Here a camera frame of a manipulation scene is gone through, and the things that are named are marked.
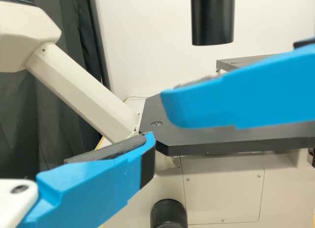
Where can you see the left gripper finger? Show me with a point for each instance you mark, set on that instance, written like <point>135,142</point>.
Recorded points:
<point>98,183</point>

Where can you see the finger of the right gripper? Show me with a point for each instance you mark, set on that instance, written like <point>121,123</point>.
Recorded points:
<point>246,102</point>

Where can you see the cream microscope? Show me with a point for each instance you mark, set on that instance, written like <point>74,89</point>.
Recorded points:
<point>73,90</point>

